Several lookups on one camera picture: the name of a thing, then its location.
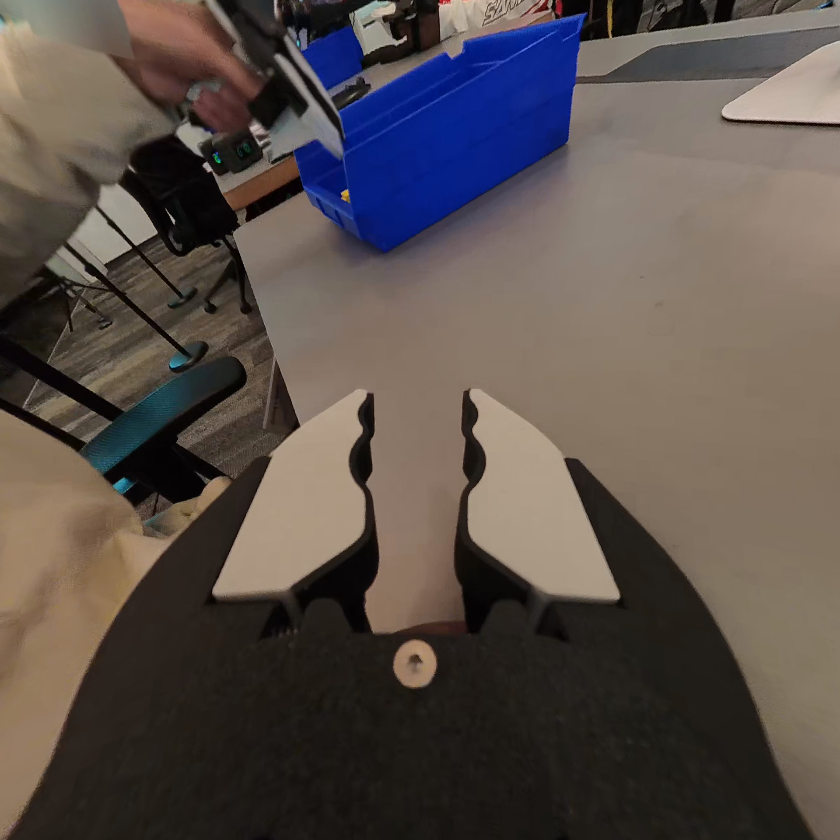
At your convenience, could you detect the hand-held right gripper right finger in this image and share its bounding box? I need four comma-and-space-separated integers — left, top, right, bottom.
454, 388, 622, 634

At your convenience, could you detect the person's left forearm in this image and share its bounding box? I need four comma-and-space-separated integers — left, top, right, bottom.
0, 20, 179, 306

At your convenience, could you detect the black tripod stand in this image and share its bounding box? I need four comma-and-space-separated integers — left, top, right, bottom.
60, 205, 211, 375

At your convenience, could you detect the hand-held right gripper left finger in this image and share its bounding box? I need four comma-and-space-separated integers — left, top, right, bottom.
211, 389, 382, 634

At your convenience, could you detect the blue plastic bin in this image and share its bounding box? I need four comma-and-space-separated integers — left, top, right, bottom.
293, 14, 587, 254
301, 26, 364, 91

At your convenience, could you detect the person's cream sweatshirt torso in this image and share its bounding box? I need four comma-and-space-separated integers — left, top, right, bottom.
0, 413, 232, 821

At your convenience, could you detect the white metal stand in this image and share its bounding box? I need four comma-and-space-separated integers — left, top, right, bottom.
722, 39, 840, 126

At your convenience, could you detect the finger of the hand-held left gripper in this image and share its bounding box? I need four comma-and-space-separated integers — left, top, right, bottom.
271, 36, 347, 144
264, 108, 346, 161

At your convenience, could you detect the laminated paper sign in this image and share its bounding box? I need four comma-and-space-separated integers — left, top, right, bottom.
262, 373, 298, 435

